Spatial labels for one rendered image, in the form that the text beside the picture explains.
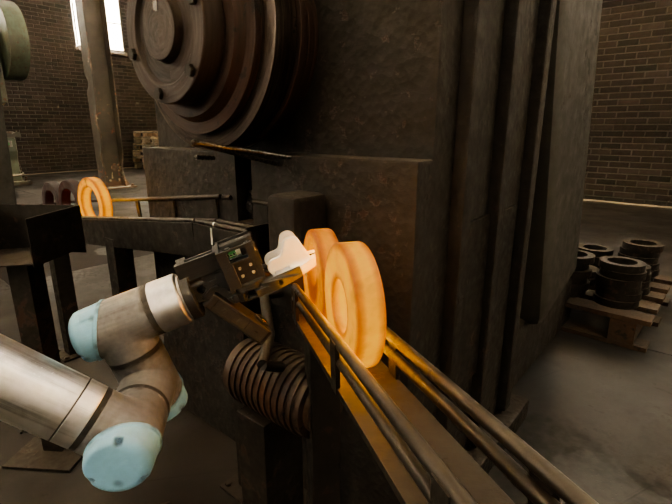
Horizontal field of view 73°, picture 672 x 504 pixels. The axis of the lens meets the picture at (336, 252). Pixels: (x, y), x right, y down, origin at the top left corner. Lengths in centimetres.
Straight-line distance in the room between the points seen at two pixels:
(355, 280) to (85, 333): 37
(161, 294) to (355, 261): 28
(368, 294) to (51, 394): 36
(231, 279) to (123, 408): 20
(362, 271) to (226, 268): 22
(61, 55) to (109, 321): 1115
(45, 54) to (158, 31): 1062
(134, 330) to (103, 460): 17
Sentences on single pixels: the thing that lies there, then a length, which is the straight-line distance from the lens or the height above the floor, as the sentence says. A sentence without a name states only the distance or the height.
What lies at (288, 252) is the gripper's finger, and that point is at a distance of 65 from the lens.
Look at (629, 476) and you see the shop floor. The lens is 161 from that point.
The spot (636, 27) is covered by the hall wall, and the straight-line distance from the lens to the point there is 688.
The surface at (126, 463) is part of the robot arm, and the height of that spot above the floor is 58.
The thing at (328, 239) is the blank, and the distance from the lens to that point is 65.
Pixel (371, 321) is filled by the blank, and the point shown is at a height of 73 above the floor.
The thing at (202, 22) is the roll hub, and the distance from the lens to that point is 93.
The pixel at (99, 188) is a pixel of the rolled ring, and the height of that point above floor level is 74.
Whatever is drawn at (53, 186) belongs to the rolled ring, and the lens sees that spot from 203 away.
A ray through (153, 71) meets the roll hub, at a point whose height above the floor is 104.
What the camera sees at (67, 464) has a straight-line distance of 160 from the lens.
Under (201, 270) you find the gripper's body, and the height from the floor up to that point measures 74.
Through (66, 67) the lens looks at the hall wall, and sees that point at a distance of 1173.
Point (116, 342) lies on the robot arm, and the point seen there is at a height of 65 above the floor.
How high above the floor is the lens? 93
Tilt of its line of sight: 15 degrees down
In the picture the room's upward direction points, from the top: straight up
